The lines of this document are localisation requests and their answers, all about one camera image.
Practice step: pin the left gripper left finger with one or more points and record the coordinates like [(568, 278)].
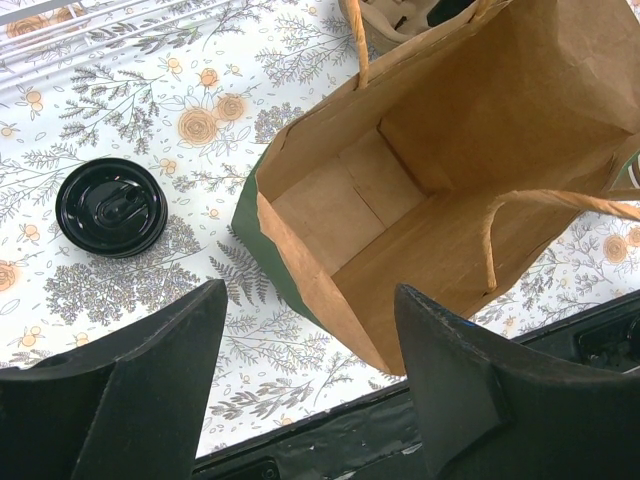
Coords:
[(129, 405)]

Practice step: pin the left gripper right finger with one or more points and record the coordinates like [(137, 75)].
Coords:
[(559, 402)]

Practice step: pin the green paper bag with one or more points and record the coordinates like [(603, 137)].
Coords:
[(449, 164)]

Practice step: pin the cardboard cup carrier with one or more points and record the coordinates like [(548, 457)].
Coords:
[(388, 24)]

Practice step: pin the stacked black lids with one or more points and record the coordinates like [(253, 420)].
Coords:
[(111, 207)]

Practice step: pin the floral table mat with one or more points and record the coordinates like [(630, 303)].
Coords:
[(192, 92)]

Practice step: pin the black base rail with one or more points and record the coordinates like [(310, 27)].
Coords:
[(373, 437)]

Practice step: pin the white wire dish rack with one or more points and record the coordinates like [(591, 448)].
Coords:
[(31, 27)]

